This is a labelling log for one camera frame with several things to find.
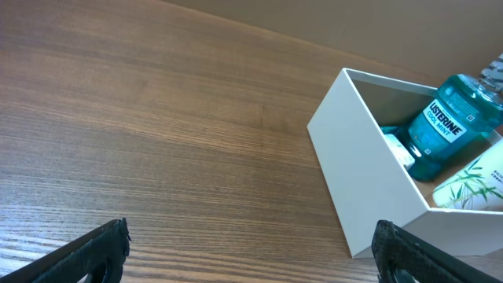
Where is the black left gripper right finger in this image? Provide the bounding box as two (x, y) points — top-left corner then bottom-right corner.
(371, 220), (502, 283)

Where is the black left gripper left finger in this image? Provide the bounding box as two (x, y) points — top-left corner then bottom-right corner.
(1, 218), (130, 283)

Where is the green white soap box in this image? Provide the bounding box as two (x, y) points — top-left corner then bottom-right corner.
(384, 134), (415, 171)

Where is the white bamboo print tube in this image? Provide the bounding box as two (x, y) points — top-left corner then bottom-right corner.
(432, 140), (502, 211)

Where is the blue mouthwash bottle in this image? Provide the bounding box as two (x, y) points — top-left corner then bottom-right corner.
(381, 56), (502, 182)

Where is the white cardboard box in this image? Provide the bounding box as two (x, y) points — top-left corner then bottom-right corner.
(307, 68), (502, 258)

